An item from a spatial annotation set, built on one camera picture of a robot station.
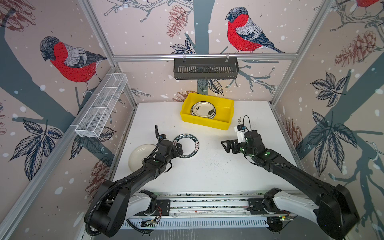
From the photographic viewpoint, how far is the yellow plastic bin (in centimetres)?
105

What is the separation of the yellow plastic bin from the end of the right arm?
275 millimetres

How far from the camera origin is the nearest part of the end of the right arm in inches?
24.7
